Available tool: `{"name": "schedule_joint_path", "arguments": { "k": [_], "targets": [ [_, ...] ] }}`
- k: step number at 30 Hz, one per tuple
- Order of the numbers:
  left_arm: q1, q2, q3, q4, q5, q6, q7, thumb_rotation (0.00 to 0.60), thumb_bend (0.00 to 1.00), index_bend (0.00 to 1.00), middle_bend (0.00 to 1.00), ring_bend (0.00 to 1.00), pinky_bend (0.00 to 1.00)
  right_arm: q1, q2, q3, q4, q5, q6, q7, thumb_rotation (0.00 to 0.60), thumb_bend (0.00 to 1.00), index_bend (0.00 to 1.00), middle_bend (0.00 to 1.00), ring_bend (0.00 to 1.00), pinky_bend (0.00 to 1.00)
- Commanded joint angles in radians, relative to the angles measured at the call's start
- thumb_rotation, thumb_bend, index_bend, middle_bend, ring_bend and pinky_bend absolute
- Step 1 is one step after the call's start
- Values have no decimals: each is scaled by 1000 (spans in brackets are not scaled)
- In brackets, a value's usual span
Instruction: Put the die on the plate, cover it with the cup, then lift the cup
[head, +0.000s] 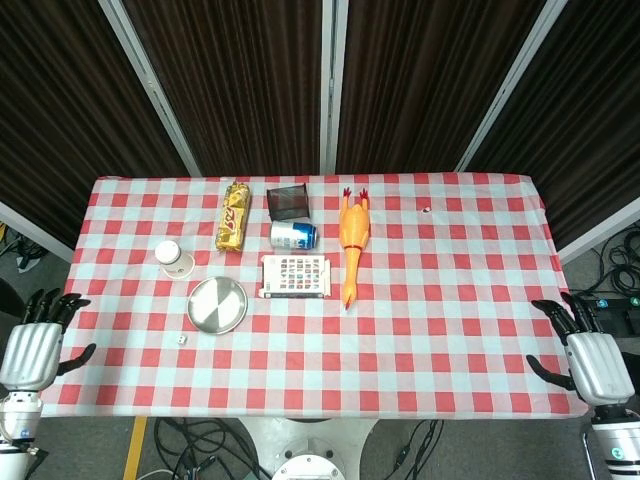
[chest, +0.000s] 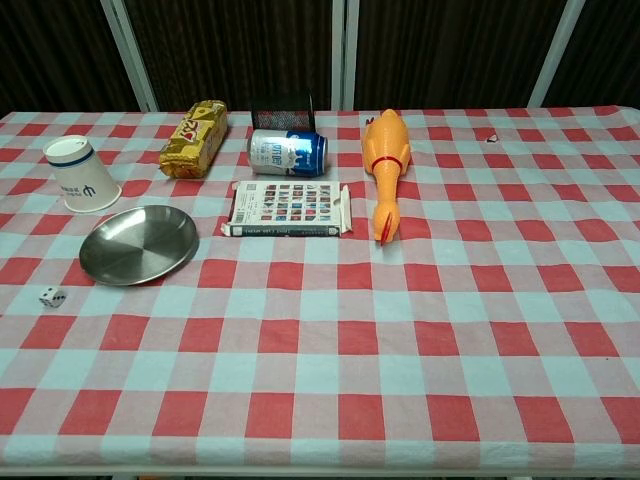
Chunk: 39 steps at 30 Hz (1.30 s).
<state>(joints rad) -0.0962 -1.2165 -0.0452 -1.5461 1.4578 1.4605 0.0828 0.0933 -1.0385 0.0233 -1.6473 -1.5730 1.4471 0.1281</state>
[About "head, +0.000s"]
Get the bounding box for black cable bundle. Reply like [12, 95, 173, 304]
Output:
[149, 417, 274, 480]
[0, 224, 49, 274]
[369, 419, 446, 480]
[569, 234, 640, 301]

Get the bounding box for yellow biscuit packet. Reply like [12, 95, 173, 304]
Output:
[214, 182, 252, 253]

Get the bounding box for blue white drink can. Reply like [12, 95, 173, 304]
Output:
[269, 221, 319, 250]

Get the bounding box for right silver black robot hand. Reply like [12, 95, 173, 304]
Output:
[525, 292, 635, 407]

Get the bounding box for black power strip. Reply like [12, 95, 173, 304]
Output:
[574, 294, 640, 336]

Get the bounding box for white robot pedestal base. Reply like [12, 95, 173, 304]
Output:
[234, 417, 381, 480]

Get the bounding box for dark ribbed partition panel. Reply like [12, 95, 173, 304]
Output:
[337, 0, 546, 175]
[122, 0, 324, 177]
[0, 0, 189, 246]
[467, 0, 640, 249]

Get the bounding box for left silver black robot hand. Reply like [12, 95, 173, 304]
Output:
[0, 288, 97, 394]

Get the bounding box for black mesh pen holder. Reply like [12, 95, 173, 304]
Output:
[265, 183, 312, 222]

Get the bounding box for white round container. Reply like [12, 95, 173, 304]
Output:
[153, 240, 196, 280]

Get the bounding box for grey partition frame post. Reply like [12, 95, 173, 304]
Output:
[0, 199, 76, 264]
[98, 0, 203, 177]
[318, 0, 350, 175]
[454, 0, 569, 174]
[557, 197, 640, 264]

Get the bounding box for orange rubber chicken toy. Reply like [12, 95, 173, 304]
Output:
[338, 186, 373, 312]

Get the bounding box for silver metal plate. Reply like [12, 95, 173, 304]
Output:
[186, 276, 249, 335]

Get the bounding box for red white checkered tablecloth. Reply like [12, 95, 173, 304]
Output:
[38, 172, 590, 419]

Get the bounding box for white card box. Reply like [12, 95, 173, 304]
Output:
[258, 254, 334, 301]

